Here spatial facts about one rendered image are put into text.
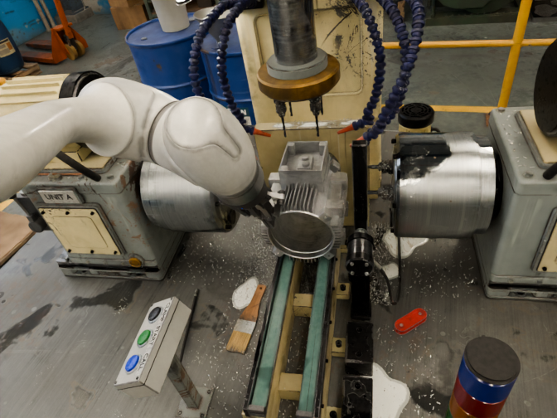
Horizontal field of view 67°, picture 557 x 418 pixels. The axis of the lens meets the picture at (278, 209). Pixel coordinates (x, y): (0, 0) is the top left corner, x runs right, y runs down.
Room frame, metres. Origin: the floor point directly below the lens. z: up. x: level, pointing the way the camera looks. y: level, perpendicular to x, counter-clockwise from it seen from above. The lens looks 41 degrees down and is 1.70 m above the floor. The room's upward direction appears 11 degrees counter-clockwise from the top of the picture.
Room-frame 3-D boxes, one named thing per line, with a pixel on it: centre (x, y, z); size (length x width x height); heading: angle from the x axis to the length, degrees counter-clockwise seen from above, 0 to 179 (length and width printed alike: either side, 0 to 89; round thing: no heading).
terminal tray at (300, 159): (0.81, -0.08, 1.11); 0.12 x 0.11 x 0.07; 162
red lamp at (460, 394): (0.23, -0.21, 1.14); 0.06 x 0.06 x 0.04
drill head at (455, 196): (0.73, -0.40, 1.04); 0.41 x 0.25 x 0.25; 73
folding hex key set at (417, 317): (0.54, -0.26, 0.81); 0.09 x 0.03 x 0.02; 111
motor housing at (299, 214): (0.78, -0.07, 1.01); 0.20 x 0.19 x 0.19; 162
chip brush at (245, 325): (0.64, 0.13, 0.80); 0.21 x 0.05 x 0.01; 155
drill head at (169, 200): (0.93, 0.25, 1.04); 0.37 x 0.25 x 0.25; 73
